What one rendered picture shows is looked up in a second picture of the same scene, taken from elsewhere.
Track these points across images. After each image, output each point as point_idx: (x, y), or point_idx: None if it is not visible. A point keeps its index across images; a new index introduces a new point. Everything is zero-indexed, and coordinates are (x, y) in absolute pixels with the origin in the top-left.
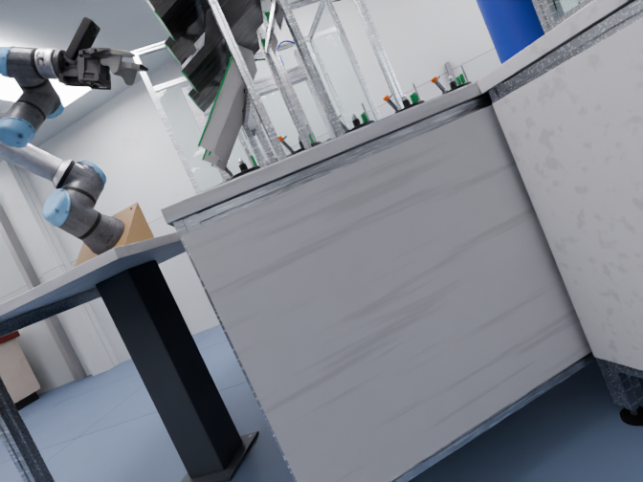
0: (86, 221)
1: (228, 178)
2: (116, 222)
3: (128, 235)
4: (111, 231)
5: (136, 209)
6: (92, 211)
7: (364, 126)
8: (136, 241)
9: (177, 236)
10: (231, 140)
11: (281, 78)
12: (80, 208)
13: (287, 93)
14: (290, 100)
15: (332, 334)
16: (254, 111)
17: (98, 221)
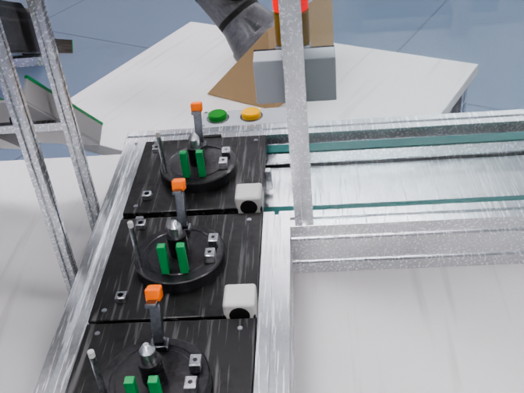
0: (212, 19)
1: (152, 148)
2: (241, 40)
3: (231, 71)
4: (231, 48)
5: (259, 41)
6: (219, 11)
7: (43, 366)
8: (239, 83)
9: (106, 151)
10: (5, 141)
11: (13, 126)
12: (205, 1)
13: (24, 157)
14: (30, 171)
15: None
16: (282, 60)
17: (222, 26)
